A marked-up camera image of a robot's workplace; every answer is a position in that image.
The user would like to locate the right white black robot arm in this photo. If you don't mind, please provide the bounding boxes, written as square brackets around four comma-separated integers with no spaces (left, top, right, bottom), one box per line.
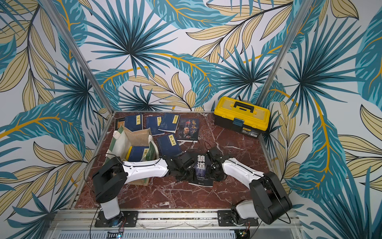
[206,147,292,225]

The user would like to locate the left metal frame post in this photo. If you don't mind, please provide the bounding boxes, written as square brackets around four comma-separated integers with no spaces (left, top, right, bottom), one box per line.
[40,0,114,115]

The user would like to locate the blue book table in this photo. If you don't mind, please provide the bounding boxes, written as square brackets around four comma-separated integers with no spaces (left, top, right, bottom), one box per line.
[157,133,183,156]

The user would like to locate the blue book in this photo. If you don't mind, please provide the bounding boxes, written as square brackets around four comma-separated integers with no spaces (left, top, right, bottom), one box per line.
[124,114,143,131]
[158,113,181,133]
[125,146,149,162]
[146,116,165,136]

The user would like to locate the right metal frame post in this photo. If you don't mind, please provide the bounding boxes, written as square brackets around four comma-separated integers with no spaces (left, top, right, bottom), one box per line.
[256,1,313,106]

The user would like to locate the black wolf cover book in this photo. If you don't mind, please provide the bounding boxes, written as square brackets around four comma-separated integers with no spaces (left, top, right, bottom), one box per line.
[189,154,213,187]

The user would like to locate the metal frame post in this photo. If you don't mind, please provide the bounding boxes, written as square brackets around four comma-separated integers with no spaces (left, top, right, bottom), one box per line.
[256,1,313,106]
[40,0,114,115]

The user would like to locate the dark book old man back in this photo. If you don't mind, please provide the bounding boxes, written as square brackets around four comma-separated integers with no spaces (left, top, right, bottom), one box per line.
[176,118,200,142]

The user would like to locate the yellow black toolbox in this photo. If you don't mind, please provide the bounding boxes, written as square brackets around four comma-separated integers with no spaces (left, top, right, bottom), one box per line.
[214,97,270,138]

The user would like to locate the green beige canvas bag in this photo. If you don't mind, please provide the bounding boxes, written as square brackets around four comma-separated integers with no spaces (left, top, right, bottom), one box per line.
[97,126,168,188]

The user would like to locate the brown cover book back left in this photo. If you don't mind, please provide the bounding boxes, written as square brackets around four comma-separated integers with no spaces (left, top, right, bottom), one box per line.
[114,117,125,130]

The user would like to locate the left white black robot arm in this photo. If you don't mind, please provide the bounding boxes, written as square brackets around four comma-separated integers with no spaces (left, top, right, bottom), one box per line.
[92,152,197,221]

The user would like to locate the front aluminium rail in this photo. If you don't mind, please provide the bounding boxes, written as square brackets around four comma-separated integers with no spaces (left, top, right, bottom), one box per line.
[45,209,307,239]

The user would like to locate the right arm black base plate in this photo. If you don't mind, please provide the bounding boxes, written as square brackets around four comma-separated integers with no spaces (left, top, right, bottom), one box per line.
[217,209,259,227]

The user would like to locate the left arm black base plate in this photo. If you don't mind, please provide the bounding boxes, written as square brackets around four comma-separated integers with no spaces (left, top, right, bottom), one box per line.
[95,211,138,228]

